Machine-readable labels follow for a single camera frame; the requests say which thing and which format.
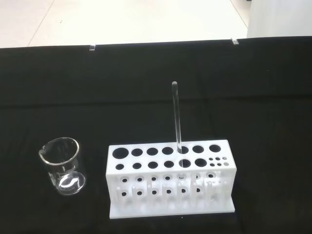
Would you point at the pale board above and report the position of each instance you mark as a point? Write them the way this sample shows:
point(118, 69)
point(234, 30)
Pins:
point(280, 17)

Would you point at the clear cloth clip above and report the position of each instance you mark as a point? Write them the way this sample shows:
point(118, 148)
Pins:
point(92, 47)
point(234, 41)

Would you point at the black bench cloth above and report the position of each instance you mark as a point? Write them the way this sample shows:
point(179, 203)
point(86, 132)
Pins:
point(122, 97)

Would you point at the clear glass beaker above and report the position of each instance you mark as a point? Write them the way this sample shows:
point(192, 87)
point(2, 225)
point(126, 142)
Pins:
point(73, 181)

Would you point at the white test tube rack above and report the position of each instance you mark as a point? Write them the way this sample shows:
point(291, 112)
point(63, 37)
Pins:
point(170, 158)

